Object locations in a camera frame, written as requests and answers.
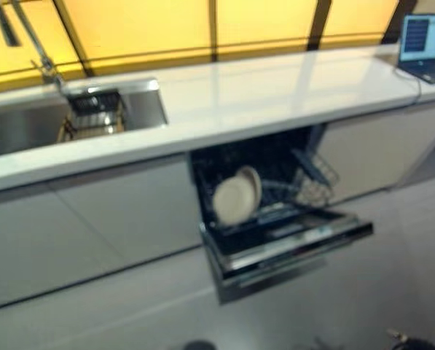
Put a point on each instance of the white cabinet door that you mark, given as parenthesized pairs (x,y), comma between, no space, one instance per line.
(377,149)
(38,248)
(137,208)

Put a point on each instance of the chrome kitchen faucet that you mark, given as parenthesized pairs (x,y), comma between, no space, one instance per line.
(38,58)

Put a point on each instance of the open laptop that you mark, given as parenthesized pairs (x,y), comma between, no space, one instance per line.
(421,40)

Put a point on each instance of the black and silver right hand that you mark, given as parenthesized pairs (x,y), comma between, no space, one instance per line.
(417,344)

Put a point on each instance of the open dishwasher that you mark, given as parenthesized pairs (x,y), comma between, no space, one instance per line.
(293,248)

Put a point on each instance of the stainless steel sink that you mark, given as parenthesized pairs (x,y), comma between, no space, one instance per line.
(20,124)

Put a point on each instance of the black sink drying rack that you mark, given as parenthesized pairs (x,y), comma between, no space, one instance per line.
(93,102)

